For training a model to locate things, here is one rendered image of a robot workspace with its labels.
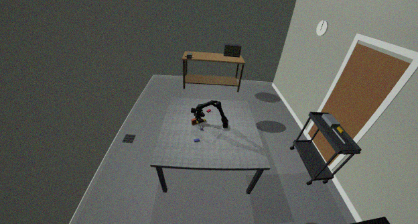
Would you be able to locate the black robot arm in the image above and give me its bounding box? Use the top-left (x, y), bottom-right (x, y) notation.
top-left (191, 101), bottom-right (228, 128)

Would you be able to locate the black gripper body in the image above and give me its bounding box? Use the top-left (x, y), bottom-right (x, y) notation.
top-left (194, 113), bottom-right (204, 123)

